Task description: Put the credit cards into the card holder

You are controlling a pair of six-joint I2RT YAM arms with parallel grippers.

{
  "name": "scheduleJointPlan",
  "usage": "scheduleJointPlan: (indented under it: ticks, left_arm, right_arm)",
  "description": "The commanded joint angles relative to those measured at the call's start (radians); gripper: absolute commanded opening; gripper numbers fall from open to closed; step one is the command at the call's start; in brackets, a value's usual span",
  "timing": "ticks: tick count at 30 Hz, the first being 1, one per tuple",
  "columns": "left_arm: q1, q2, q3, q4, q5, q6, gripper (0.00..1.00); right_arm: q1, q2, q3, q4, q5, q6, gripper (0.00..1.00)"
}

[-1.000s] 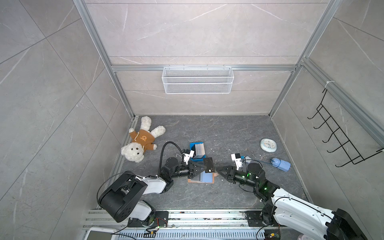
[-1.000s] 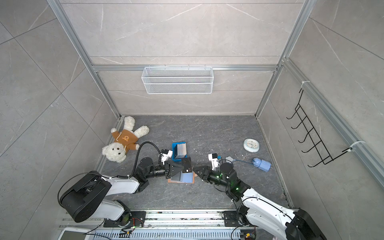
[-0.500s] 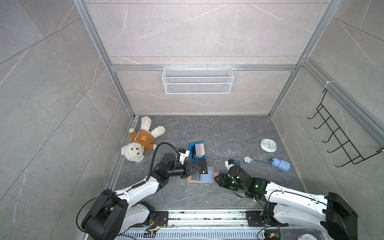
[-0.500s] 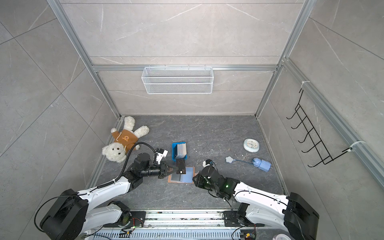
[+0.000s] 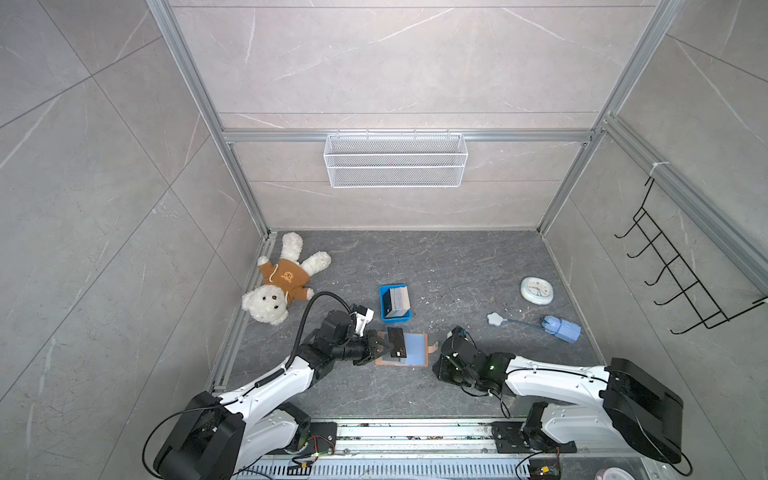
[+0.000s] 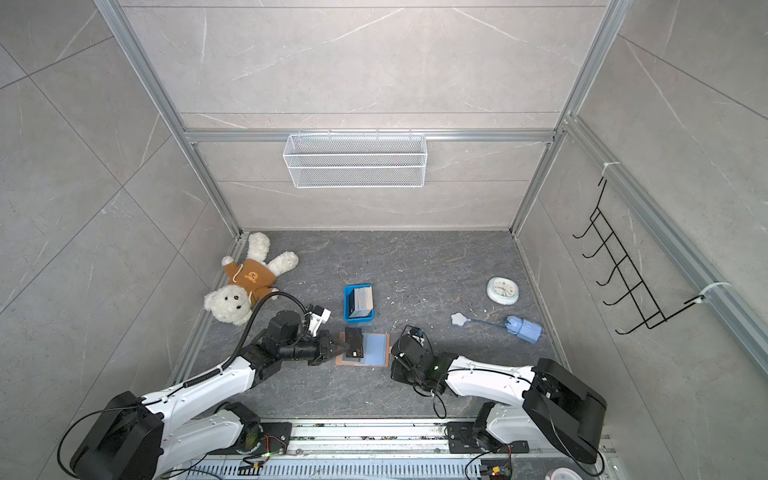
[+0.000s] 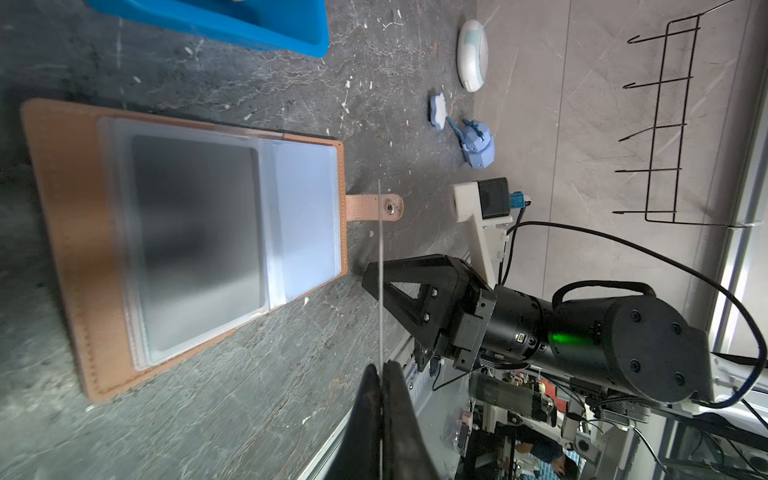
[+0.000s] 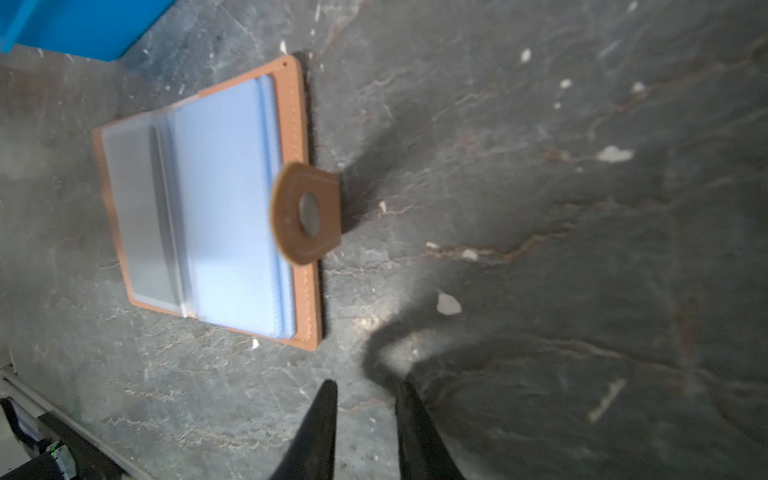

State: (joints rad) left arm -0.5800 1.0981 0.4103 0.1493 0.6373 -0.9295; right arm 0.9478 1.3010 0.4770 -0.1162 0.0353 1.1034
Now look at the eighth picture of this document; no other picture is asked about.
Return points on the blue card box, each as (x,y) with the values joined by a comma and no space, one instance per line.
(95,29)

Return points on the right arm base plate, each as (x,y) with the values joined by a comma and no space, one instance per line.
(45,447)

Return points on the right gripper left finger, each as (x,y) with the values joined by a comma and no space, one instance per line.
(311,454)

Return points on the tan leather card holder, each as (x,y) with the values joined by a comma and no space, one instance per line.
(217,213)

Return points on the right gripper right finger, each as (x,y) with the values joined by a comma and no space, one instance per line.
(421,452)

